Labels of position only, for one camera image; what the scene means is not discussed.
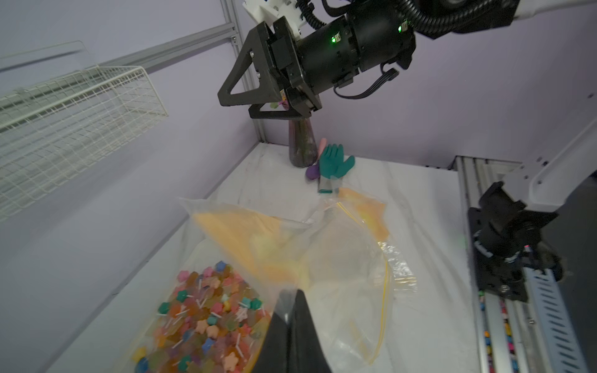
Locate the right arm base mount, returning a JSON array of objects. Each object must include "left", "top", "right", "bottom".
[{"left": 467, "top": 181, "right": 564, "bottom": 302}]

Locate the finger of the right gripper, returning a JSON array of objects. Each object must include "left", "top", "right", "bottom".
[
  {"left": 247, "top": 100, "right": 312, "bottom": 121},
  {"left": 218, "top": 22, "right": 285, "bottom": 107}
]

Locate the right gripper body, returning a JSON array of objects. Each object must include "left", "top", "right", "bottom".
[{"left": 274, "top": 1, "right": 416, "bottom": 113}]

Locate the white plastic tray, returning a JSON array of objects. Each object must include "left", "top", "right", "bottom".
[{"left": 116, "top": 233, "right": 312, "bottom": 372}]

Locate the yellow flower bouquet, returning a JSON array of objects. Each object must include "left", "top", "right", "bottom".
[{"left": 269, "top": 100, "right": 290, "bottom": 111}]

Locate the purple pink object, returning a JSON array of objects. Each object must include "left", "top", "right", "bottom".
[{"left": 306, "top": 138, "right": 327, "bottom": 181}]

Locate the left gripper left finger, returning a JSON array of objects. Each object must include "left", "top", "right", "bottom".
[{"left": 252, "top": 290, "right": 295, "bottom": 373}]

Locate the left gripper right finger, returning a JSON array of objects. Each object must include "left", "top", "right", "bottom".
[{"left": 289, "top": 290, "right": 331, "bottom": 373}]

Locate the green rubber glove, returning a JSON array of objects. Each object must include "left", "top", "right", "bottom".
[{"left": 318, "top": 144, "right": 356, "bottom": 194}]

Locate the large ziploc bag of candies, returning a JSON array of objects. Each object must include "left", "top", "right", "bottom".
[{"left": 176, "top": 186, "right": 419, "bottom": 373}]

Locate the white wire wall basket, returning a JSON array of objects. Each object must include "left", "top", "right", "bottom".
[{"left": 1, "top": 41, "right": 168, "bottom": 219}]

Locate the poured candies pile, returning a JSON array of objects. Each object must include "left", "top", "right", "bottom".
[{"left": 132, "top": 261, "right": 271, "bottom": 372}]

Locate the dark glass vase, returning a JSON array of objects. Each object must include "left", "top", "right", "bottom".
[{"left": 289, "top": 119, "right": 318, "bottom": 168}]

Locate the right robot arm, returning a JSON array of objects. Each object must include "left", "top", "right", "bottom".
[{"left": 312, "top": 3, "right": 596, "bottom": 166}]

